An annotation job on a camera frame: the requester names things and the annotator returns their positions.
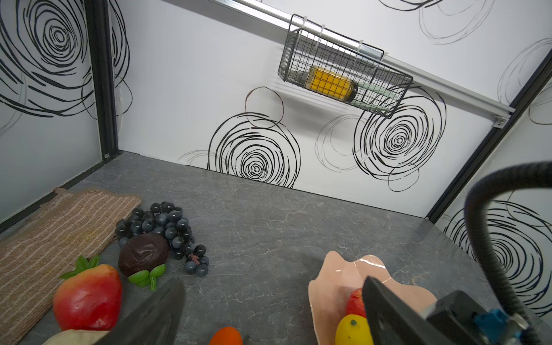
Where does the green item in basket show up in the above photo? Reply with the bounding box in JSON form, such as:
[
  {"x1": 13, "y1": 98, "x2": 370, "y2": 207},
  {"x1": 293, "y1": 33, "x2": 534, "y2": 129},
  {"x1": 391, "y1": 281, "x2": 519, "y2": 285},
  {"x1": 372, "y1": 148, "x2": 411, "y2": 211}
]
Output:
[{"x1": 353, "y1": 83, "x2": 400, "y2": 113}]

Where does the brown woven mat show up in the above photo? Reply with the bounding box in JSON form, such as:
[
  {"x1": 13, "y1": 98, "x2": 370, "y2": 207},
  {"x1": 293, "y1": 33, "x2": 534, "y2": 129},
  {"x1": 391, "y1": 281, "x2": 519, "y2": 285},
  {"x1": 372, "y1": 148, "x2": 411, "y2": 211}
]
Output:
[{"x1": 1, "y1": 188, "x2": 142, "y2": 344}]

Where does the dark grape bunch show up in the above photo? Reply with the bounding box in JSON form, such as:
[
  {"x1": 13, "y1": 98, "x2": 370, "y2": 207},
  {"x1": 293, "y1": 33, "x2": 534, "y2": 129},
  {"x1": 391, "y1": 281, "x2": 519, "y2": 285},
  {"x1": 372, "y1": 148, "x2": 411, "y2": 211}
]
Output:
[{"x1": 114, "y1": 201, "x2": 210, "y2": 277}]

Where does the beige pale fruit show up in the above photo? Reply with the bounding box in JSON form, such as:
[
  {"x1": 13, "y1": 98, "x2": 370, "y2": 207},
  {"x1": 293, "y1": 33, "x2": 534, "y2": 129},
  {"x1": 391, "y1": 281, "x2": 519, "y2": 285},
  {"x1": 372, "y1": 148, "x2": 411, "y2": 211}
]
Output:
[{"x1": 43, "y1": 330, "x2": 109, "y2": 345}]

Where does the red crinkled fruit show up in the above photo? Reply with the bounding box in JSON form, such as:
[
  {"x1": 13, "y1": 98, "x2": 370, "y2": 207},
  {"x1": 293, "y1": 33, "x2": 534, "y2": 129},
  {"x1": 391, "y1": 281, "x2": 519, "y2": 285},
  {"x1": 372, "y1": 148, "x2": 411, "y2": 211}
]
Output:
[{"x1": 346, "y1": 288, "x2": 366, "y2": 318}]

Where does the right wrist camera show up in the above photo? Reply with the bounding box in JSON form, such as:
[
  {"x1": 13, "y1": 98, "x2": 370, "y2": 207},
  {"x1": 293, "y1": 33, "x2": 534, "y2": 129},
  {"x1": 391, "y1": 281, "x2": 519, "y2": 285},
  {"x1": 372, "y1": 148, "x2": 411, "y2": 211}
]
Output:
[{"x1": 422, "y1": 290, "x2": 530, "y2": 344}]

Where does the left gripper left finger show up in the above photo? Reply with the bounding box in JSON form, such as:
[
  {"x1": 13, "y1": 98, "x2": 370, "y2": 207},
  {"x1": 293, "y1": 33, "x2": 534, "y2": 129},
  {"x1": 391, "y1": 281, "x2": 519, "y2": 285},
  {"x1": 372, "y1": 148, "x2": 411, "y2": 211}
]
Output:
[{"x1": 97, "y1": 278, "x2": 185, "y2": 345}]

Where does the yellow bottle in basket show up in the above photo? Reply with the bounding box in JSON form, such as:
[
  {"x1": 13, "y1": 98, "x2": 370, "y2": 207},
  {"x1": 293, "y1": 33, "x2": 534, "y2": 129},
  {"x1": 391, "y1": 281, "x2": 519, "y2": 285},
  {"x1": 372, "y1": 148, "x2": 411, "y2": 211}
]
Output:
[{"x1": 305, "y1": 66, "x2": 358, "y2": 103}]

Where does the black wire basket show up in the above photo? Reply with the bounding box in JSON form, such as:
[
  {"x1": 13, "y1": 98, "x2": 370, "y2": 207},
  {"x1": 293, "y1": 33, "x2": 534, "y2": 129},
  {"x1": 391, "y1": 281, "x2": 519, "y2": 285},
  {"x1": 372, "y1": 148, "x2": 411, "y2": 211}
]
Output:
[{"x1": 278, "y1": 27, "x2": 413, "y2": 119}]

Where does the aluminium wall rail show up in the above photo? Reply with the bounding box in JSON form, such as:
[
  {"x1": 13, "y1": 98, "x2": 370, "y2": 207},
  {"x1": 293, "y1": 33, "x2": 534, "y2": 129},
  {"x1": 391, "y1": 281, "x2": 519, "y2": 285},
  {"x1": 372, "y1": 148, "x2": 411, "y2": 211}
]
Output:
[{"x1": 215, "y1": 1, "x2": 515, "y2": 128}]

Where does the pink wavy fruit bowl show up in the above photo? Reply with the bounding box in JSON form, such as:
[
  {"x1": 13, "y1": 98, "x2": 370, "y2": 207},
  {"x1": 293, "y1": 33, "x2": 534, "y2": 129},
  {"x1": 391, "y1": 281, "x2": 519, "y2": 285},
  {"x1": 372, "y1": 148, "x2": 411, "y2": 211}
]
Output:
[{"x1": 308, "y1": 251, "x2": 436, "y2": 344}]

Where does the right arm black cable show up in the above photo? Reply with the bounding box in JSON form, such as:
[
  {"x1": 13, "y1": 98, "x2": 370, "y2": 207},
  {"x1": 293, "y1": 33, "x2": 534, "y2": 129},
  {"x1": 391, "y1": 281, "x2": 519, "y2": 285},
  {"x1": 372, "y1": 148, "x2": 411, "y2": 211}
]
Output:
[{"x1": 463, "y1": 161, "x2": 552, "y2": 345}]

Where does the dark brown mangosteen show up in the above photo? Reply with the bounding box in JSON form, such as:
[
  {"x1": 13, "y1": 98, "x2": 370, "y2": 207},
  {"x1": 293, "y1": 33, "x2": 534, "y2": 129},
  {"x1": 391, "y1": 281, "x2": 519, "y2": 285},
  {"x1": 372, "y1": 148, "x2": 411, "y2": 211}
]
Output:
[{"x1": 118, "y1": 233, "x2": 169, "y2": 292}]

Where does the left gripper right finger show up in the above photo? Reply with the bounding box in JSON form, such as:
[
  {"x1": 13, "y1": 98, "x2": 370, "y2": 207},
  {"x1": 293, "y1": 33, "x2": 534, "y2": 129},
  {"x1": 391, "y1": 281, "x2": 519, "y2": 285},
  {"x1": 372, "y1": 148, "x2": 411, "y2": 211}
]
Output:
[{"x1": 362, "y1": 277, "x2": 452, "y2": 345}]

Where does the yellow lemon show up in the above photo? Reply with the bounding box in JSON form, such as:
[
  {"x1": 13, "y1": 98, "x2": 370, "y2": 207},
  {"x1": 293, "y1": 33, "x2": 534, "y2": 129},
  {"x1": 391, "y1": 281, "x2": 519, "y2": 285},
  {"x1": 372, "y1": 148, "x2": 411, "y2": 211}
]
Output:
[{"x1": 335, "y1": 314, "x2": 374, "y2": 345}]

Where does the orange tangerine upper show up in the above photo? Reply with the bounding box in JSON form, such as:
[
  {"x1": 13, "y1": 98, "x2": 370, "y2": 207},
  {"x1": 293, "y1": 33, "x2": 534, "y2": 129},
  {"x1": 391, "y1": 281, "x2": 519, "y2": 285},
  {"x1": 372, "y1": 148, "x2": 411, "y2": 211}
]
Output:
[{"x1": 209, "y1": 326, "x2": 244, "y2": 345}]

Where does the red green apple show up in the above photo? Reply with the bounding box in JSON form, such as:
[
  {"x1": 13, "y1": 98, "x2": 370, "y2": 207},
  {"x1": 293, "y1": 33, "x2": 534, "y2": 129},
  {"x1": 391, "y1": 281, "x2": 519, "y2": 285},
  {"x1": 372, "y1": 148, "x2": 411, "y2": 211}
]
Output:
[{"x1": 53, "y1": 256, "x2": 122, "y2": 331}]

